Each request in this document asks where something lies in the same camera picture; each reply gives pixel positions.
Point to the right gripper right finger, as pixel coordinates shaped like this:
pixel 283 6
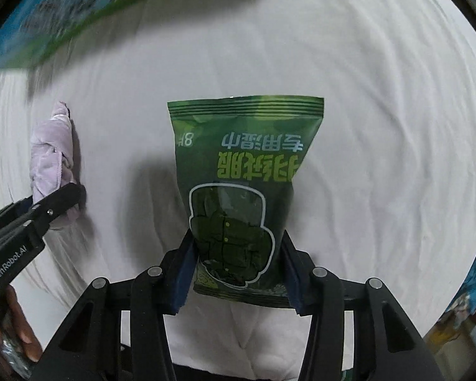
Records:
pixel 317 293

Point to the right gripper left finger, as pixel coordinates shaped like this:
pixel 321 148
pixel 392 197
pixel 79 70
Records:
pixel 159 291

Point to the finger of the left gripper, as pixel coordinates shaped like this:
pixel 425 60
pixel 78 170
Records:
pixel 60 208

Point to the white tablecloth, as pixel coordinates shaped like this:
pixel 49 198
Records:
pixel 387 189

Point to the person's left hand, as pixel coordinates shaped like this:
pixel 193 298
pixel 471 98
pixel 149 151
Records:
pixel 16 324

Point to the lavender cloth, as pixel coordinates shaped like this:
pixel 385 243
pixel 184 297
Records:
pixel 52 162

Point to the green wipes packet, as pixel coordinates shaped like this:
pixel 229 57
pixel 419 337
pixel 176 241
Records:
pixel 236 159

